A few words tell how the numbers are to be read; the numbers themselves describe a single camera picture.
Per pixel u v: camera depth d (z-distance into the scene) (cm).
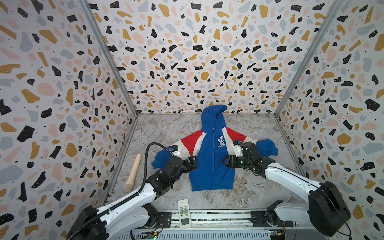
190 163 72
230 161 76
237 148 79
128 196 49
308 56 89
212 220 76
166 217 76
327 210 41
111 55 87
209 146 98
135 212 60
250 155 66
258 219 74
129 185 80
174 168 59
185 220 73
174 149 70
